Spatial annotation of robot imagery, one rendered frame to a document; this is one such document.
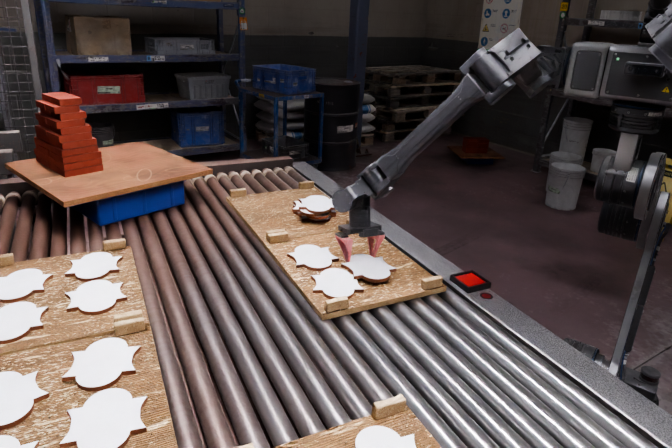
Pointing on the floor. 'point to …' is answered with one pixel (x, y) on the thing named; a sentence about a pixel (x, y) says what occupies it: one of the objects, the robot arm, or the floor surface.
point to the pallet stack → (406, 97)
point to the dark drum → (334, 123)
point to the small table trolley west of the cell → (277, 120)
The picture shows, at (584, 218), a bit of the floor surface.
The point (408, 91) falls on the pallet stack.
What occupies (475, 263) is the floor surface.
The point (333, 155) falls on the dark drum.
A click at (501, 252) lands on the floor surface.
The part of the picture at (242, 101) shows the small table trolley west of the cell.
